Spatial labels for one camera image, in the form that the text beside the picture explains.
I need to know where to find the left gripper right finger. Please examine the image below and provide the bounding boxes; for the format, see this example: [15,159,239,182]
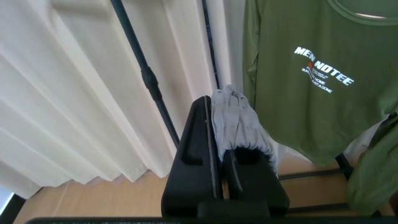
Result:
[221,147,290,217]

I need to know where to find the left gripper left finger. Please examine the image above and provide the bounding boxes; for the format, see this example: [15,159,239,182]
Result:
[161,95,223,218]

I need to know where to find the pale grey shorts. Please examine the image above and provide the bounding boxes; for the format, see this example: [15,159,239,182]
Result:
[210,84,396,177]

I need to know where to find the green long-sleeved shirt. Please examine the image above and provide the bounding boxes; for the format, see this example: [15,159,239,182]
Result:
[242,0,398,216]

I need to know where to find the black clothes rack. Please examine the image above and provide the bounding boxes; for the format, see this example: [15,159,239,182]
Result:
[109,0,384,217]

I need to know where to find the beige curtain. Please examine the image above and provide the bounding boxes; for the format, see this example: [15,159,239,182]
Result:
[0,0,313,200]

